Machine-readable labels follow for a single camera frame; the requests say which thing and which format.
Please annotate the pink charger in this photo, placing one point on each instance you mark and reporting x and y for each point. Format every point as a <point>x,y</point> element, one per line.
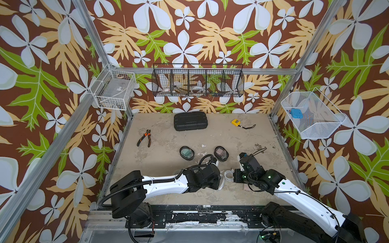
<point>246,187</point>

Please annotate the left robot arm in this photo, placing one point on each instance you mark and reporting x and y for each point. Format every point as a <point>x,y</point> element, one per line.
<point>128,194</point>

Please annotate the black hard case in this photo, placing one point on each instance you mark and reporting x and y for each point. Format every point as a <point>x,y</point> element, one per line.
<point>195,120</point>

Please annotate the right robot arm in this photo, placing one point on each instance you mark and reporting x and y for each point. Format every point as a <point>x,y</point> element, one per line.
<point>317,221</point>

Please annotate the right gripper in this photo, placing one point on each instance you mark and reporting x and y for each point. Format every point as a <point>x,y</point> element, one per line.
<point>236,175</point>

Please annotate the black wire basket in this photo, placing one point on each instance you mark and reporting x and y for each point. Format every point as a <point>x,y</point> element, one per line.
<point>196,80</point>

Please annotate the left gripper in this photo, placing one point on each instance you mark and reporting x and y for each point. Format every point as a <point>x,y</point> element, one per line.
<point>216,179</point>

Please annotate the blue object in basket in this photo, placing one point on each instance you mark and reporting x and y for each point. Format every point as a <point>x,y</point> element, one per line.
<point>296,113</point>

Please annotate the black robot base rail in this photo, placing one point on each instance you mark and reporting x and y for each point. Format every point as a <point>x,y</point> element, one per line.
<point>201,214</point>

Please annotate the white wire basket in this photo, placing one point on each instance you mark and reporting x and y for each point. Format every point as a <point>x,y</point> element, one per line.
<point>113,89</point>

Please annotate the orange black pliers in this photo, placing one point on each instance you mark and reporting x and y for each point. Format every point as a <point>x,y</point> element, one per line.
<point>147,135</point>

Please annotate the white mesh basket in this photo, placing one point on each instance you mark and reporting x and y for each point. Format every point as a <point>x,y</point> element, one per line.
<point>321,117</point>

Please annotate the yellow tape measure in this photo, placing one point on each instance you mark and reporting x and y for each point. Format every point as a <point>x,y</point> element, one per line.
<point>237,123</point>

